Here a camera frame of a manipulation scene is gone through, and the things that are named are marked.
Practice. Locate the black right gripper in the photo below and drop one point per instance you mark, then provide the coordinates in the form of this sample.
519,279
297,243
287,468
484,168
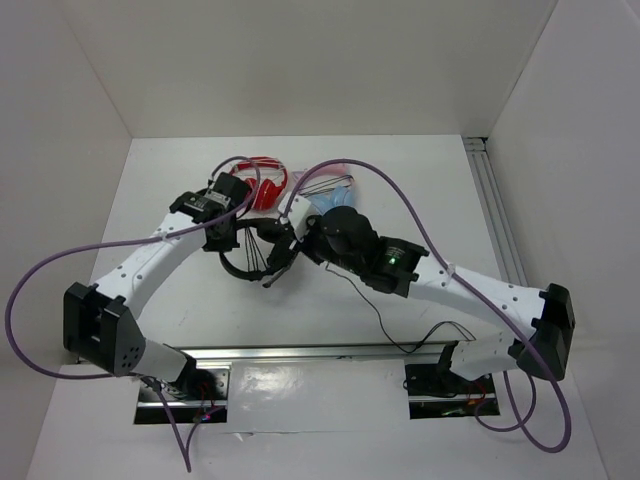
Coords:
304,245

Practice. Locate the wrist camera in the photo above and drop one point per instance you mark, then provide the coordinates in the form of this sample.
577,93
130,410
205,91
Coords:
294,210
212,183

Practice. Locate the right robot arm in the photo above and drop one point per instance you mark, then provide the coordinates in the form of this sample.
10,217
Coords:
535,325

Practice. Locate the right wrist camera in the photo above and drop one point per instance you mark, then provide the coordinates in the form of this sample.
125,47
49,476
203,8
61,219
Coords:
294,210

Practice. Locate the aluminium rail at front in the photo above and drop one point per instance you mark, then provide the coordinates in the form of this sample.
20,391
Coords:
429,352

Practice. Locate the black headset with microphone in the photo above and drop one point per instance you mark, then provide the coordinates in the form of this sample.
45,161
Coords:
270,247

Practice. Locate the red headphones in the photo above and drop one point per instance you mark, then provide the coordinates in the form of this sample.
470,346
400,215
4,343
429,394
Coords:
268,175

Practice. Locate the pink and blue cat headphones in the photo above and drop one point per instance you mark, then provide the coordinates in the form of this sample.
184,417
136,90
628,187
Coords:
330,187

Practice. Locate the aluminium rail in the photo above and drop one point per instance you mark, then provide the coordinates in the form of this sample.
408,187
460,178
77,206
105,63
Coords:
500,232
429,352

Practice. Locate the aluminium rail at right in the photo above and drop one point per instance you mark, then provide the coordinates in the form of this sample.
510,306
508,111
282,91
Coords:
500,232

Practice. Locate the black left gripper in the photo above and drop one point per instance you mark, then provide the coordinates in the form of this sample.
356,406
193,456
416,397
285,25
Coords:
224,245

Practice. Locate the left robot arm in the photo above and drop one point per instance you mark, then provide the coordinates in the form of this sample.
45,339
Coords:
100,320

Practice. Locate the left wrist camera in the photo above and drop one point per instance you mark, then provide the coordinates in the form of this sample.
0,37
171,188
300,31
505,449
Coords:
212,183

